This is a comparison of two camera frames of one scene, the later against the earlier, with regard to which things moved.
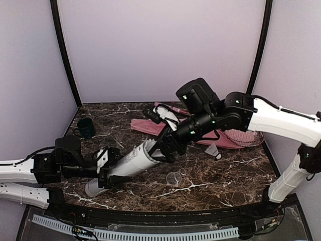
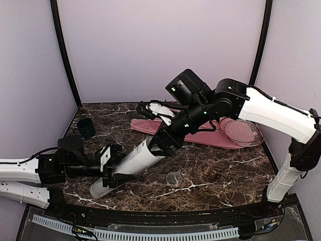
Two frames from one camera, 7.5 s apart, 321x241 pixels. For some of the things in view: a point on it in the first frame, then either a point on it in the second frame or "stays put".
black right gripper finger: [158, 142] -> [157, 135]
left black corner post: [60, 43] stays put
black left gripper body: [73, 170] stays put
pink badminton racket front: [244, 138] stays put
